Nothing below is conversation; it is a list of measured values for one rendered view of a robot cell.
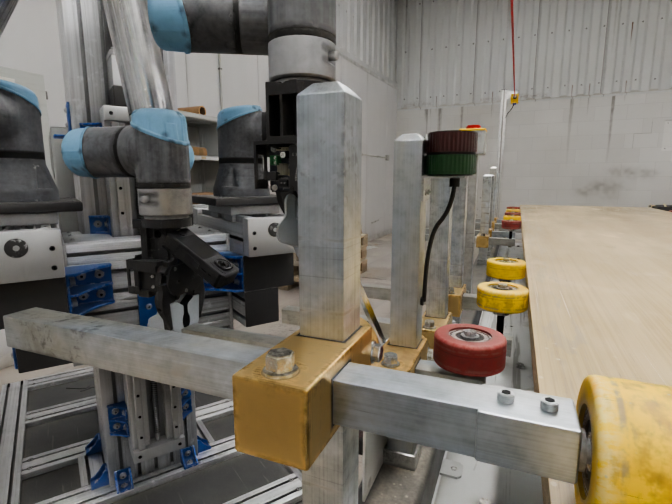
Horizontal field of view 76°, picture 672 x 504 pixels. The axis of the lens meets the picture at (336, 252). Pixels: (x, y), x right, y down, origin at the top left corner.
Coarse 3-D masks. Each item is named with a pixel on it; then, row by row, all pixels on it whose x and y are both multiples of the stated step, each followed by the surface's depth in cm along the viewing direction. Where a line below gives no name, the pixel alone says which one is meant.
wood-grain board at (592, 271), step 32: (544, 224) 174; (576, 224) 174; (608, 224) 174; (640, 224) 174; (544, 256) 102; (576, 256) 102; (608, 256) 102; (640, 256) 102; (544, 288) 72; (576, 288) 72; (608, 288) 72; (640, 288) 72; (544, 320) 56; (576, 320) 56; (608, 320) 56; (640, 320) 56; (544, 352) 46; (576, 352) 46; (608, 352) 46; (640, 352) 46; (544, 384) 38; (576, 384) 38; (544, 480) 28
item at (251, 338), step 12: (192, 324) 66; (204, 336) 63; (216, 336) 62; (228, 336) 61; (240, 336) 61; (252, 336) 61; (264, 336) 61; (276, 336) 61; (420, 360) 53; (420, 372) 51; (432, 372) 50; (444, 372) 50; (480, 384) 48
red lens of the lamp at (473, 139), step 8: (432, 136) 49; (440, 136) 48; (448, 136) 48; (456, 136) 47; (464, 136) 48; (472, 136) 48; (432, 144) 49; (440, 144) 48; (448, 144) 48; (456, 144) 48; (464, 144) 48; (472, 144) 48
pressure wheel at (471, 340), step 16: (448, 336) 48; (464, 336) 49; (480, 336) 49; (496, 336) 48; (448, 352) 47; (464, 352) 46; (480, 352) 45; (496, 352) 46; (448, 368) 47; (464, 368) 46; (480, 368) 46; (496, 368) 46
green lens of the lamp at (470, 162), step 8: (432, 160) 49; (440, 160) 48; (448, 160) 48; (456, 160) 48; (464, 160) 48; (472, 160) 49; (424, 168) 51; (432, 168) 49; (440, 168) 49; (448, 168) 48; (456, 168) 48; (464, 168) 48; (472, 168) 49
